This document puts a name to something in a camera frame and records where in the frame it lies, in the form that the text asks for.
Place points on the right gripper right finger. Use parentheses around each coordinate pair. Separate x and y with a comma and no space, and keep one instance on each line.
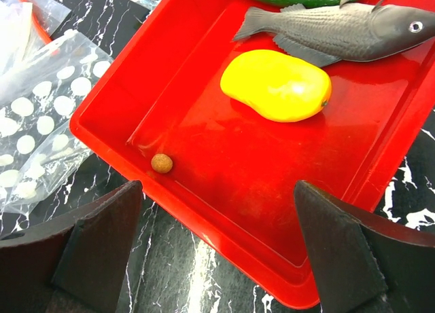
(362,262)

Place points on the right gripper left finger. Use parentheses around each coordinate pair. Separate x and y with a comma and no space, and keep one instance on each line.
(75,262)

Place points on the polka dot zip bag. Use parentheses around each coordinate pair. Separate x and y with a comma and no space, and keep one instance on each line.
(38,98)

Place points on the red zipper clear bag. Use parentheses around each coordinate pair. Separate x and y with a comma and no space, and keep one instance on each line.
(26,27)

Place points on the small brown ball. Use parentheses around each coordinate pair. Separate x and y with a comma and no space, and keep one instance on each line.
(161,163)

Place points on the yellow toy mango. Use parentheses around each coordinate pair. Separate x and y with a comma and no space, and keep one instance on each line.
(277,86)

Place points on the grey toy fish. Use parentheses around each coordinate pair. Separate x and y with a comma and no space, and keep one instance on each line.
(355,32)

